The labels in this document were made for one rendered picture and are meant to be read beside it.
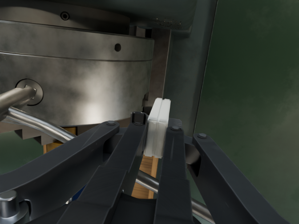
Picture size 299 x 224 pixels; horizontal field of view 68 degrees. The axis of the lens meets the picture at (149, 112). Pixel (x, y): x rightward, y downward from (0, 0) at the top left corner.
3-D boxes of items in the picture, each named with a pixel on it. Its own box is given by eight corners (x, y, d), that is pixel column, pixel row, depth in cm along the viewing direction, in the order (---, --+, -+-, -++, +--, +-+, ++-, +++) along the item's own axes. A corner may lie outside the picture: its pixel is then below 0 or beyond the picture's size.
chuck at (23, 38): (19, 24, 53) (-132, 5, 23) (149, 39, 56) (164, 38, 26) (21, 39, 54) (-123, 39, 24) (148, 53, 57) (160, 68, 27)
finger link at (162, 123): (157, 120, 16) (167, 122, 16) (163, 98, 22) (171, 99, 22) (152, 158, 17) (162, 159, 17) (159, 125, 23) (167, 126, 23)
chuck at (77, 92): (21, 40, 54) (-123, 39, 24) (148, 53, 57) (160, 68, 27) (23, 76, 57) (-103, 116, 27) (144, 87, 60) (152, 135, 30)
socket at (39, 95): (23, 93, 30) (12, 98, 27) (30, 71, 29) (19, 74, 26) (47, 103, 30) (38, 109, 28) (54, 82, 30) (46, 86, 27)
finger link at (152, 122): (152, 158, 17) (143, 156, 17) (159, 125, 23) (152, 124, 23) (157, 120, 16) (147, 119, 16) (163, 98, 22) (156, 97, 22)
